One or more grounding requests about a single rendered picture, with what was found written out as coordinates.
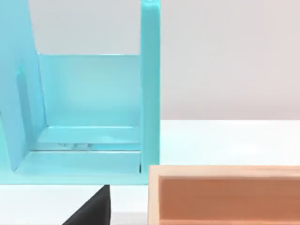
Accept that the light blue rack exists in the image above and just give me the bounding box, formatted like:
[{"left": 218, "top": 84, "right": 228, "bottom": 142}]
[{"left": 0, "top": 0, "right": 161, "bottom": 186}]

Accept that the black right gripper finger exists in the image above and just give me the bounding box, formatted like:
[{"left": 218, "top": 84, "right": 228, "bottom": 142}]
[{"left": 61, "top": 184, "right": 111, "bottom": 225}]

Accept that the shallow salmon-coloured box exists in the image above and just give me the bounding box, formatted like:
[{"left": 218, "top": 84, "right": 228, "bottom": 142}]
[{"left": 148, "top": 165, "right": 300, "bottom": 225}]

